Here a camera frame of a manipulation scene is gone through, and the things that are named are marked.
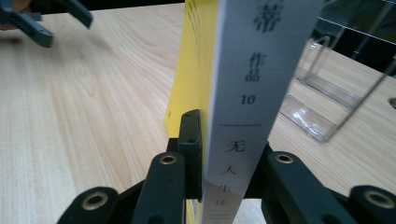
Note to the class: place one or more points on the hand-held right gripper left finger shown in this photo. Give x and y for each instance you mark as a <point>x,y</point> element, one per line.
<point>190,149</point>

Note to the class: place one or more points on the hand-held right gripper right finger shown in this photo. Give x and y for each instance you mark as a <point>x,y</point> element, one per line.
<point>257,174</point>

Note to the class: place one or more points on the clear acrylic book rack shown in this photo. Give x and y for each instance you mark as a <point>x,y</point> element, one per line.
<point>311,119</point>

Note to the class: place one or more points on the yellow book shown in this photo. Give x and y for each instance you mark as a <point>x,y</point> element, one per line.
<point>236,77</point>

